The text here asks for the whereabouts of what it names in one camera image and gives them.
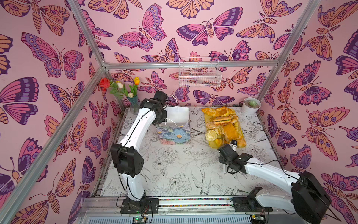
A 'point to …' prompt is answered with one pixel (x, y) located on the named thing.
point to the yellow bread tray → (211, 135)
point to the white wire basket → (199, 72)
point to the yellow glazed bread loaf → (218, 141)
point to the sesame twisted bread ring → (219, 129)
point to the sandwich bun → (222, 121)
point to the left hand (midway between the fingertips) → (162, 118)
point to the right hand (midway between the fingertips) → (221, 157)
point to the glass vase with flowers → (119, 90)
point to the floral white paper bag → (176, 130)
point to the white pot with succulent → (251, 106)
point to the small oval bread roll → (241, 143)
